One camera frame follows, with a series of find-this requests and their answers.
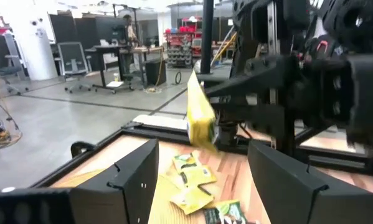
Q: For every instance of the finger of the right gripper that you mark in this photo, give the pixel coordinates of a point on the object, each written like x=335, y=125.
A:
x=261, y=76
x=261, y=118

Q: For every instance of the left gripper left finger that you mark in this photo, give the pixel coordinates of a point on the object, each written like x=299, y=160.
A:
x=127, y=186

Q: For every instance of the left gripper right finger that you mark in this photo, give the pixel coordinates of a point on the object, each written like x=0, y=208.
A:
x=298, y=196

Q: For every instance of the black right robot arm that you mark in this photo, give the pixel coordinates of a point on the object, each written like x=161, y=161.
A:
x=354, y=25

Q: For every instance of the pile of packets right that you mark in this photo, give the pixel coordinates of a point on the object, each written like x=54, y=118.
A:
x=190, y=199

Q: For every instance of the black pole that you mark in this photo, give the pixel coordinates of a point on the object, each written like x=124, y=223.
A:
x=207, y=37

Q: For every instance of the red parts bin shelf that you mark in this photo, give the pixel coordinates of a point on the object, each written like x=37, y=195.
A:
x=180, y=46

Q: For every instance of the black computer tower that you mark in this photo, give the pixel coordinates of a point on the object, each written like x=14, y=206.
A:
x=155, y=72

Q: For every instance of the white cup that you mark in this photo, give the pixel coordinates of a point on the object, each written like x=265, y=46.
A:
x=116, y=77

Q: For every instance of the person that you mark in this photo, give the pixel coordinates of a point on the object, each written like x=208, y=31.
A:
x=130, y=31

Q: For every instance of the grey office chair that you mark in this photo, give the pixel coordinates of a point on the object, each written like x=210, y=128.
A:
x=10, y=70
x=72, y=59

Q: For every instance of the black office desk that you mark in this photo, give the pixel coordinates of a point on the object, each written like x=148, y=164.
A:
x=111, y=48

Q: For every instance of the black partition panel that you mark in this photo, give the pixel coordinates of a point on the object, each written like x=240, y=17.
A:
x=86, y=28

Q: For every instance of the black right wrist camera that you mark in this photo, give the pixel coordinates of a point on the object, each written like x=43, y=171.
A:
x=360, y=93

